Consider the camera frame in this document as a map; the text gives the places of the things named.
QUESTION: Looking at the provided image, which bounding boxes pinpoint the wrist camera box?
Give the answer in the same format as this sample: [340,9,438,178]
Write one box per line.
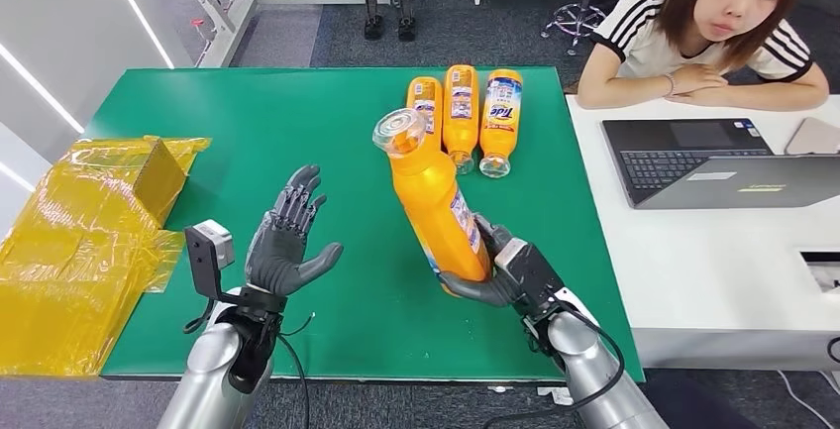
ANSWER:
[492,237,567,320]
[184,219,237,303]

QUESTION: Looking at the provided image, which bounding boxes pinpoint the orange detergent bottle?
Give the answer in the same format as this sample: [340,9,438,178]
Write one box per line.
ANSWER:
[370,107,494,298]
[477,68,525,180]
[443,64,481,176]
[404,75,445,152]

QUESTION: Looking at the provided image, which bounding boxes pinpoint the open grey black laptop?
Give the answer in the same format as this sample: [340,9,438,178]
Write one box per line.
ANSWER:
[601,117,840,211]

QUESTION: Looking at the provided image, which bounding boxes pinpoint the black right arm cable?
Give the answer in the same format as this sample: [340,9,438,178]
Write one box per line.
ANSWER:
[481,293,627,429]

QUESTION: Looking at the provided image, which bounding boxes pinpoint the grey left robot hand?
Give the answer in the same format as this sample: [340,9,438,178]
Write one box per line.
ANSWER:
[244,163,345,298]

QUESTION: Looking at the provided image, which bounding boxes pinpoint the white floor cable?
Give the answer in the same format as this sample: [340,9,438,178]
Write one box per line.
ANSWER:
[777,370,839,429]

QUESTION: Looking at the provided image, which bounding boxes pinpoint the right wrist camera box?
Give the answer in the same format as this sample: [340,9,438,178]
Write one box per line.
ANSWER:
[492,237,567,320]

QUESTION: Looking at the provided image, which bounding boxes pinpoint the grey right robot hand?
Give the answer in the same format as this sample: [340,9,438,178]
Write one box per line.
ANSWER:
[437,212,521,310]

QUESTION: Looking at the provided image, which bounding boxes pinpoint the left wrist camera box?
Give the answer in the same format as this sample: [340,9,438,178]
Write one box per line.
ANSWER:
[184,219,237,303]

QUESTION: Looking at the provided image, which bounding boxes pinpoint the seated person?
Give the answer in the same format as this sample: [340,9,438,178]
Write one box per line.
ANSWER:
[577,0,831,113]

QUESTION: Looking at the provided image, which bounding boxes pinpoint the yellow film wrapped cardboard box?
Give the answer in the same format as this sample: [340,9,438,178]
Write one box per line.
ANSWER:
[0,136,213,378]

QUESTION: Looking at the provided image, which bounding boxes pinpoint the black camera cable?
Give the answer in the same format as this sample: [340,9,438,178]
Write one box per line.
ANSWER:
[181,297,219,336]

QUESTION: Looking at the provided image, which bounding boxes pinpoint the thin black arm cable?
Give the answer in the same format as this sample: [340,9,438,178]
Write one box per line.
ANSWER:
[275,312,317,429]

